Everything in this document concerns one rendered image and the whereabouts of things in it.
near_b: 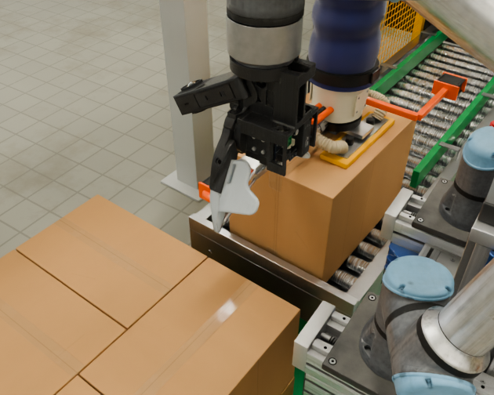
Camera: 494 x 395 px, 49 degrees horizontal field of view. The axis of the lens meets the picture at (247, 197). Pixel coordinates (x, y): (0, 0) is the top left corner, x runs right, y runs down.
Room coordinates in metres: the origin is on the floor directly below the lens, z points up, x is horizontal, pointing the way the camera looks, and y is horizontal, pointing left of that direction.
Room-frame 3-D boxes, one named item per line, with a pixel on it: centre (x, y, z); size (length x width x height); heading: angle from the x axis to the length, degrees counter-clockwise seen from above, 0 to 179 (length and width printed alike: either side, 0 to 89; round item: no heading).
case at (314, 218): (1.57, -0.28, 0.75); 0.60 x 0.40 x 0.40; 142
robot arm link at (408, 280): (0.63, -0.30, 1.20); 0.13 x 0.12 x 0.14; 176
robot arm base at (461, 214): (1.05, -0.57, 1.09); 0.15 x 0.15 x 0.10
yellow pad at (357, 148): (1.51, -0.37, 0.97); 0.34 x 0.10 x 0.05; 142
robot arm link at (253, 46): (0.52, -0.02, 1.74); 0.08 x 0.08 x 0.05
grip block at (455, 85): (1.65, -0.69, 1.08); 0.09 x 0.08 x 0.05; 52
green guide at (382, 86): (2.69, -0.77, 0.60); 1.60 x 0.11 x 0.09; 143
